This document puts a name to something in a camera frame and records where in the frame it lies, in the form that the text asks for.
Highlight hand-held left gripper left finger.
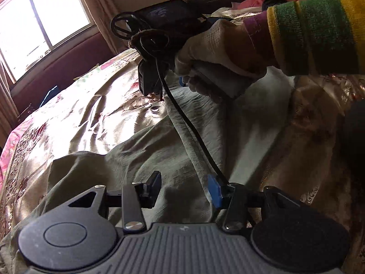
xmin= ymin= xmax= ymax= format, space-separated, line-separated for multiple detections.
xmin=61 ymin=171 xmax=162 ymax=233

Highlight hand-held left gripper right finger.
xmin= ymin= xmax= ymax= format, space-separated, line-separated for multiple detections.
xmin=208 ymin=175 xmax=307 ymax=232

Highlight grey-green pants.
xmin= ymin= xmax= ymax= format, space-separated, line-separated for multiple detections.
xmin=0 ymin=67 xmax=294 ymax=266

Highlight person's right forearm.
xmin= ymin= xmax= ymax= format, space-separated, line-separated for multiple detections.
xmin=246 ymin=0 xmax=365 ymax=77

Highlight person's right hand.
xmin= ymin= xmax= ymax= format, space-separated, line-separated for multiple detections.
xmin=174 ymin=11 xmax=278 ymax=104

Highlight white cloth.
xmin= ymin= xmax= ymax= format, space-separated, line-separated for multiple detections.
xmin=210 ymin=6 xmax=269 ymax=21

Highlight beige curtain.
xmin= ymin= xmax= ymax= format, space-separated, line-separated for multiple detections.
xmin=71 ymin=0 xmax=122 ymax=55
xmin=0 ymin=60 xmax=18 ymax=146

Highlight floral satin bedspread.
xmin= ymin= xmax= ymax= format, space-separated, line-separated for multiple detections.
xmin=0 ymin=47 xmax=365 ymax=274

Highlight window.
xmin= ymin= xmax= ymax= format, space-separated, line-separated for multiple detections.
xmin=0 ymin=0 xmax=94 ymax=82

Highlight blue flat item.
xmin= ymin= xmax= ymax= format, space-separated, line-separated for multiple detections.
xmin=39 ymin=86 xmax=61 ymax=107

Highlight dark cloth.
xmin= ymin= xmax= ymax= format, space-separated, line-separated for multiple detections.
xmin=343 ymin=99 xmax=365 ymax=164

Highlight black cable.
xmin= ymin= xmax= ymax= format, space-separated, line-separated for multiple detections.
xmin=111 ymin=11 xmax=231 ymax=187

